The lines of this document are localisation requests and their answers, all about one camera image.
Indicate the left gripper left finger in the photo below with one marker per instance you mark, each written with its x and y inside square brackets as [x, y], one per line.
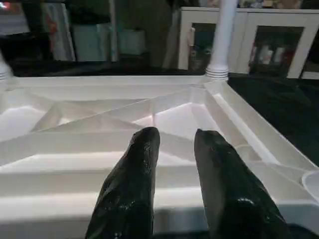
[127, 194]

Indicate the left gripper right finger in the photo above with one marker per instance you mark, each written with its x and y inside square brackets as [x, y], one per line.
[234, 194]

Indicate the white plastic table top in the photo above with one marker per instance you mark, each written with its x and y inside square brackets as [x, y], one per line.
[99, 109]

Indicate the white plastic table leg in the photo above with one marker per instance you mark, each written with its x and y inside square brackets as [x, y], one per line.
[222, 40]
[5, 72]

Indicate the black work mat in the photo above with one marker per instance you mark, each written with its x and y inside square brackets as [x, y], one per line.
[284, 109]

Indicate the white glass-door cabinet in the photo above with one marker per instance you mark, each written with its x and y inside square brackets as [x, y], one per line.
[269, 40]

